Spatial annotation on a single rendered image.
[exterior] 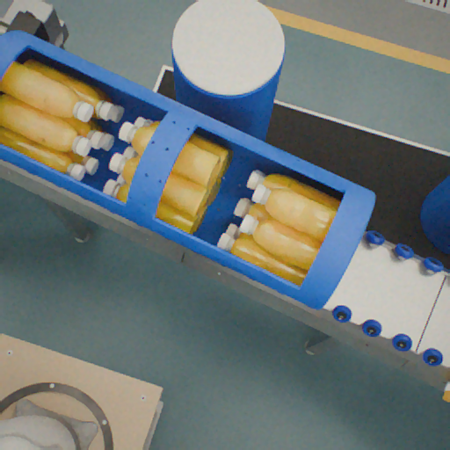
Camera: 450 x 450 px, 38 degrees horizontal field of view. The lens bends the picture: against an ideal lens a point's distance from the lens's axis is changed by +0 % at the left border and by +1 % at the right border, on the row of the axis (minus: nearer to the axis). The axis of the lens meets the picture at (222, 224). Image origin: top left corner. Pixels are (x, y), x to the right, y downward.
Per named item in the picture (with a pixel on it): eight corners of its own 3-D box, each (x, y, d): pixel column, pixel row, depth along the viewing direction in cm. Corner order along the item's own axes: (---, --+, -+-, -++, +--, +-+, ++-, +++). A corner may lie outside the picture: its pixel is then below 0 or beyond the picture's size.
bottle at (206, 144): (221, 176, 149) (142, 140, 150) (233, 147, 146) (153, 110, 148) (213, 184, 142) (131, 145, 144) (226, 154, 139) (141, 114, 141)
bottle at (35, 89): (13, 55, 144) (94, 93, 142) (4, 87, 147) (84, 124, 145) (-5, 56, 137) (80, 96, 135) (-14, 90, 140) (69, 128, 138)
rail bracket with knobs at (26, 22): (35, 68, 172) (25, 48, 162) (11, 57, 172) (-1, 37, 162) (54, 39, 174) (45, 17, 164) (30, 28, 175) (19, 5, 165)
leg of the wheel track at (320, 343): (315, 357, 243) (352, 344, 182) (301, 350, 243) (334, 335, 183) (322, 343, 244) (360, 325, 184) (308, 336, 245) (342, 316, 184)
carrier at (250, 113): (261, 199, 243) (253, 128, 250) (292, 92, 158) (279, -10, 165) (185, 205, 241) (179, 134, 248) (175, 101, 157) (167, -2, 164)
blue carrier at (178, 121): (308, 325, 149) (341, 288, 123) (-22, 166, 156) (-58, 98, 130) (352, 224, 160) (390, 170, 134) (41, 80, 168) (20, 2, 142)
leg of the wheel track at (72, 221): (85, 245, 252) (47, 197, 191) (72, 238, 252) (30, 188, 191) (92, 232, 253) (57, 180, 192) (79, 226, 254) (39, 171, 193)
